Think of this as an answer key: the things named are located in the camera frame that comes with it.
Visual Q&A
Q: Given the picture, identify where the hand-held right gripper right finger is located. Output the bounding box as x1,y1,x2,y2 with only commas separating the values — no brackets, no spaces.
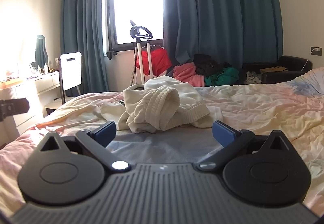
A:
197,120,289,171

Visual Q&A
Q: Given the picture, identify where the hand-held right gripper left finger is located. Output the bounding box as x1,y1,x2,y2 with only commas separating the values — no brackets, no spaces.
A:
40,121,131,172

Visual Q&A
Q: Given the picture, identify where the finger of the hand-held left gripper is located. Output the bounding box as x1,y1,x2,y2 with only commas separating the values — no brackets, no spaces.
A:
0,98,30,121

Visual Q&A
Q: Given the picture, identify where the cream white zip hoodie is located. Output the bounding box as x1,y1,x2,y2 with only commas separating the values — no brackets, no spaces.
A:
99,75,224,134

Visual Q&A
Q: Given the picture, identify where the white dressing table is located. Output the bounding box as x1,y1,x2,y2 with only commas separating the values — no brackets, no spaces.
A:
0,71,62,136

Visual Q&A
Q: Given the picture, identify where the bed with pastel sheet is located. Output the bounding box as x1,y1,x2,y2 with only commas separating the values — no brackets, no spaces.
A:
0,67,324,214

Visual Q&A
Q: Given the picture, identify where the green garment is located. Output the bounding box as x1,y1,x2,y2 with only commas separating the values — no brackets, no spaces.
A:
205,67,240,87

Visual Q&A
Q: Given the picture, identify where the patterned white cloth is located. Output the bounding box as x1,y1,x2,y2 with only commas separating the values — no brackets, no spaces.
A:
246,72,262,84

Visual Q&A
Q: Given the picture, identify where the white folding chair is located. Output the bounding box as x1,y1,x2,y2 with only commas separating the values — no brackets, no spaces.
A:
58,52,83,104

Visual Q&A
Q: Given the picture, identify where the black garment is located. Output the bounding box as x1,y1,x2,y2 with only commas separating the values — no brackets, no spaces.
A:
194,54,231,77

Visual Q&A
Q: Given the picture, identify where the cardboard box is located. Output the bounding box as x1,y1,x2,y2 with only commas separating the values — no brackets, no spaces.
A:
260,66,288,76

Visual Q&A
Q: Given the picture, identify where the red garment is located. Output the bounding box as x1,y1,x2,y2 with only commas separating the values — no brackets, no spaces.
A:
136,46,172,76

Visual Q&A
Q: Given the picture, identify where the black sofa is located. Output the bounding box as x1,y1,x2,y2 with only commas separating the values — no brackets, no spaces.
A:
242,55,313,84

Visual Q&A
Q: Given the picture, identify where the standing garment steamer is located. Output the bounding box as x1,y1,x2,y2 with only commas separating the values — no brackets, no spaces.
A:
129,20,155,88

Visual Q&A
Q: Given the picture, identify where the narrow teal curtain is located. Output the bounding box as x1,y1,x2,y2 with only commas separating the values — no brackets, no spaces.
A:
60,0,110,99

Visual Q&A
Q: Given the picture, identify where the wide teal curtain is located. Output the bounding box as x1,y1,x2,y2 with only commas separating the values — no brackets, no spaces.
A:
162,0,283,80

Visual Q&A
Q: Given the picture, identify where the dark framed window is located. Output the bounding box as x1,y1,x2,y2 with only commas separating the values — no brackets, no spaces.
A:
106,0,165,53

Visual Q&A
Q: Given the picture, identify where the wavy frame mirror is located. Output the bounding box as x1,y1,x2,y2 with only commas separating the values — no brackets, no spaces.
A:
35,35,49,69

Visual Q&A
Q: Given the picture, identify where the white charger cable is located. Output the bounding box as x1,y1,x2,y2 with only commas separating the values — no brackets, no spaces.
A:
301,49,320,72

